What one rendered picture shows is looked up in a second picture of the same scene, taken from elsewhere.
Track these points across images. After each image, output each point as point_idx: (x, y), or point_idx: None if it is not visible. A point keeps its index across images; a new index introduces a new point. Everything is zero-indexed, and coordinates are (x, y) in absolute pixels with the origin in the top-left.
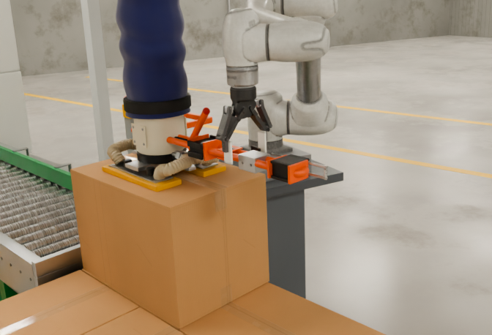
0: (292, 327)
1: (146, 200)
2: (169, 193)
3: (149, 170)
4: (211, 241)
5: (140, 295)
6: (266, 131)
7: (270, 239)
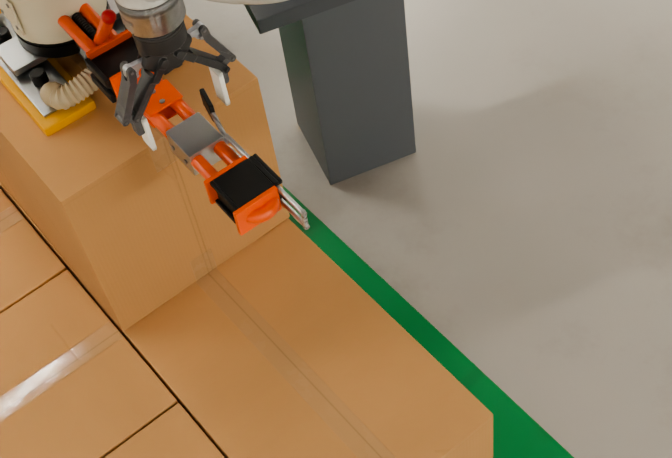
0: (302, 341)
1: (27, 164)
2: (68, 145)
3: (35, 79)
4: (157, 211)
5: (64, 256)
6: (224, 72)
7: (334, 54)
